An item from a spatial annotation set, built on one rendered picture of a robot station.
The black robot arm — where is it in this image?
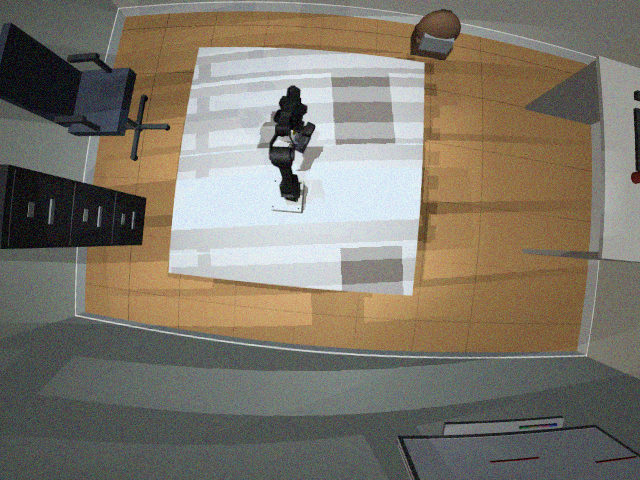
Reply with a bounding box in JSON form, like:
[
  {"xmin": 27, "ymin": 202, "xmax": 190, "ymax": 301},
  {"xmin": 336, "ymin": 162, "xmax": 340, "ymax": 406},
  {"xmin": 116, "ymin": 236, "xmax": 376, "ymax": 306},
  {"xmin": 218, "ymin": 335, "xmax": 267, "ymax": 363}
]
[{"xmin": 269, "ymin": 86, "xmax": 308, "ymax": 202}]

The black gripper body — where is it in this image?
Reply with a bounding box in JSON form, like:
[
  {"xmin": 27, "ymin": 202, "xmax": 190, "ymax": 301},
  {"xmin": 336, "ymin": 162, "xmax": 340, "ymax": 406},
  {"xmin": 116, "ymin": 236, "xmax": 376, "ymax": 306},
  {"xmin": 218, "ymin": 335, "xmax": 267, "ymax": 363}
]
[{"xmin": 273, "ymin": 109, "xmax": 315, "ymax": 138}]

